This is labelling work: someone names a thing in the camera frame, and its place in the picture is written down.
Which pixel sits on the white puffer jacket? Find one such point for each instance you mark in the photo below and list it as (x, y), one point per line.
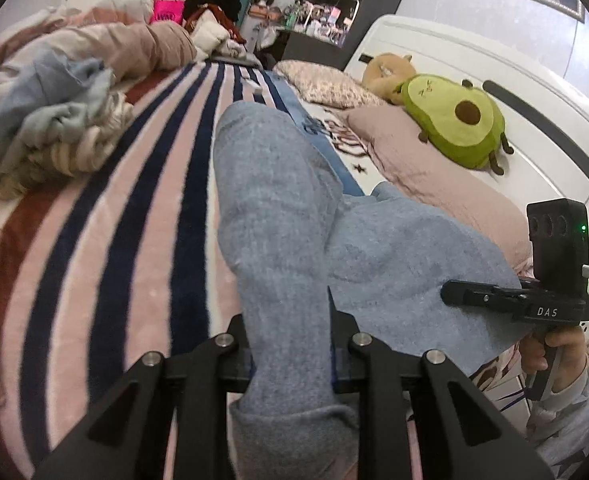
(209, 35)

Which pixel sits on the green avocado plush toy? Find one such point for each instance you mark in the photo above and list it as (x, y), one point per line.
(449, 125)

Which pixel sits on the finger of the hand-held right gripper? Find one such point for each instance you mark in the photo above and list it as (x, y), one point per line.
(474, 295)

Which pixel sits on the brown plush toy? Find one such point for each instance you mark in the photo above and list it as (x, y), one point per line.
(384, 75)

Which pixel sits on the floral pillow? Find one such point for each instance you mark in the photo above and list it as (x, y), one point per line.
(324, 82)

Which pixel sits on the white printed bedsheet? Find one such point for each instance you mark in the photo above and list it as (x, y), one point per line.
(494, 375)

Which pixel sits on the light blue garment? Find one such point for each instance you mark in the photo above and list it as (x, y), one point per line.
(49, 90)

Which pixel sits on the person's right forearm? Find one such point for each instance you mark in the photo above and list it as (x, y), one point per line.
(574, 420)

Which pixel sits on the small white box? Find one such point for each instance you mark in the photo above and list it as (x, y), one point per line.
(258, 90)

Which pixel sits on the cluttered dark desk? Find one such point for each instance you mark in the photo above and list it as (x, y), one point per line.
(304, 45)

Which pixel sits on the crumpled pink grey quilt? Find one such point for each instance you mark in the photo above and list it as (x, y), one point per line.
(139, 45)

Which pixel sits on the grey pants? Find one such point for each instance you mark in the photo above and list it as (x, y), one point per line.
(284, 240)

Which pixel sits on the white bed headboard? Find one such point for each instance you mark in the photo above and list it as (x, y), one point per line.
(534, 85)

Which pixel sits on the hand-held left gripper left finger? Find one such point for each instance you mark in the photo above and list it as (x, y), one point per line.
(199, 375)

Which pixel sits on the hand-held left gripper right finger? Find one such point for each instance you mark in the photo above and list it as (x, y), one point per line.
(374, 375)

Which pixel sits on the person's right hand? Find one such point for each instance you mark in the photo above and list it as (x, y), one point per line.
(569, 355)

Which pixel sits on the striped printed blanket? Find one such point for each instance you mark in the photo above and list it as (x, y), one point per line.
(124, 220)

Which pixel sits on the pink bag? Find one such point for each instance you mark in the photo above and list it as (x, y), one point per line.
(167, 12)

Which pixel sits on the pile of dark clothes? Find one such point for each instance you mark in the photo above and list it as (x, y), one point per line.
(219, 5)

